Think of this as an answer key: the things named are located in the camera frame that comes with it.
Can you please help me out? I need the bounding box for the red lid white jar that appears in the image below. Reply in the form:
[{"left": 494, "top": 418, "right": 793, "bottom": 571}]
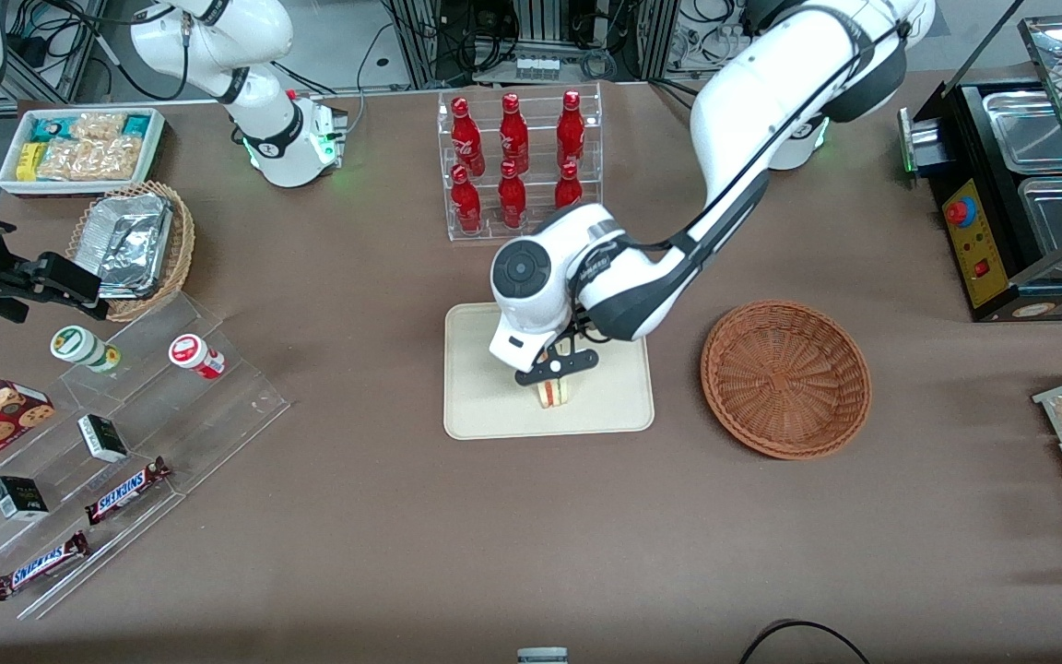
[{"left": 168, "top": 334, "right": 227, "bottom": 381}]

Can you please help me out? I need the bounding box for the red cola bottle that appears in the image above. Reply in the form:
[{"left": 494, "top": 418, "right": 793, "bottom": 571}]
[
  {"left": 553, "top": 161, "right": 584, "bottom": 211},
  {"left": 450, "top": 164, "right": 484, "bottom": 235},
  {"left": 498, "top": 92, "right": 531, "bottom": 174},
  {"left": 451, "top": 96, "right": 487, "bottom": 178},
  {"left": 497, "top": 160, "right": 528, "bottom": 231},
  {"left": 556, "top": 89, "right": 587, "bottom": 171}
]

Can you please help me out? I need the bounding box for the clear acrylic stepped shelf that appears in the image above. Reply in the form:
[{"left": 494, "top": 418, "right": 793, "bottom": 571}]
[{"left": 0, "top": 290, "right": 290, "bottom": 621}]

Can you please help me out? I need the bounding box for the grey box with green light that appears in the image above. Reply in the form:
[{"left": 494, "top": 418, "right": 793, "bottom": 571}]
[{"left": 898, "top": 106, "right": 958, "bottom": 182}]

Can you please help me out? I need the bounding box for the triangular sandwich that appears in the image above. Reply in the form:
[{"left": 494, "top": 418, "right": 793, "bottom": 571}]
[{"left": 535, "top": 374, "right": 577, "bottom": 410}]

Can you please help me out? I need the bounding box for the light wicker basket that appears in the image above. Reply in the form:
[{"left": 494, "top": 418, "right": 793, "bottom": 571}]
[{"left": 65, "top": 181, "right": 196, "bottom": 324}]

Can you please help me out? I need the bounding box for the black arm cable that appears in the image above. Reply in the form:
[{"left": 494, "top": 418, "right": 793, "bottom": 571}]
[{"left": 577, "top": 9, "right": 915, "bottom": 333}]

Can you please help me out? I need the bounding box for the beige rectangular plastic tray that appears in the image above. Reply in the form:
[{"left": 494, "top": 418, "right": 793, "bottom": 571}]
[{"left": 443, "top": 302, "right": 656, "bottom": 441}]

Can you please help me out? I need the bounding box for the thin black pole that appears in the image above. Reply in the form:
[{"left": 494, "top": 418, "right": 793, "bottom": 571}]
[{"left": 941, "top": 0, "right": 1028, "bottom": 99}]

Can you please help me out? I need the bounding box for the aluminium foil container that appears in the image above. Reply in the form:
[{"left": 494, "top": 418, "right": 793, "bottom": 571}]
[{"left": 91, "top": 193, "right": 173, "bottom": 300}]

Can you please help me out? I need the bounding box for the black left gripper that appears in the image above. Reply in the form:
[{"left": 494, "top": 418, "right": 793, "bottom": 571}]
[{"left": 513, "top": 323, "right": 600, "bottom": 386}]

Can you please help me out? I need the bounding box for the black hot food display case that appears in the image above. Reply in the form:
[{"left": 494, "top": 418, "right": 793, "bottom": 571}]
[{"left": 923, "top": 14, "right": 1062, "bottom": 324}]

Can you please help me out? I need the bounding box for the clear bag of crackers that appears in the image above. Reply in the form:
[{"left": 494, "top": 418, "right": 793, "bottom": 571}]
[
  {"left": 88, "top": 136, "right": 144, "bottom": 182},
  {"left": 70, "top": 113, "right": 129, "bottom": 142},
  {"left": 36, "top": 138, "right": 95, "bottom": 182}
]

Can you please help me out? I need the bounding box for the small black box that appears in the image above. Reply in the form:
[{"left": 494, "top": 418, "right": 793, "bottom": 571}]
[
  {"left": 77, "top": 414, "right": 129, "bottom": 464},
  {"left": 0, "top": 476, "right": 51, "bottom": 522}
]

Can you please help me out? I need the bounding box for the green lid white jar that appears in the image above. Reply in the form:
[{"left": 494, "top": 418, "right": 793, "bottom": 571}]
[{"left": 50, "top": 326, "right": 123, "bottom": 374}]

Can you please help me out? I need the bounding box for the brown Snickers bar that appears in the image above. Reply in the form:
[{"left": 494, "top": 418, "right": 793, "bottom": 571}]
[
  {"left": 84, "top": 456, "right": 172, "bottom": 527},
  {"left": 0, "top": 530, "right": 91, "bottom": 602}
]

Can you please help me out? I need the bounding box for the black curved cable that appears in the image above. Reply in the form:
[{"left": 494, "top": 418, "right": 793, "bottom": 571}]
[{"left": 738, "top": 620, "right": 873, "bottom": 664}]

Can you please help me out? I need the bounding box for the clear acrylic bottle rack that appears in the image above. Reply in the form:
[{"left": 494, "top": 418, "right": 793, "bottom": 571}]
[{"left": 437, "top": 83, "right": 604, "bottom": 243}]

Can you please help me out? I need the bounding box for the white rectangular snack bin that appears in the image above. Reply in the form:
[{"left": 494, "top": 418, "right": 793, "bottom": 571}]
[{"left": 0, "top": 107, "right": 166, "bottom": 196}]

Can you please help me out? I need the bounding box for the aluminium frame equipment rack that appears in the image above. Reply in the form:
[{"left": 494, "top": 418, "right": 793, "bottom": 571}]
[{"left": 383, "top": 0, "right": 679, "bottom": 90}]

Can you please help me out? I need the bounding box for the round brown wicker basket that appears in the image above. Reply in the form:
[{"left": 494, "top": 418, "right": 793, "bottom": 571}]
[{"left": 700, "top": 299, "right": 873, "bottom": 460}]

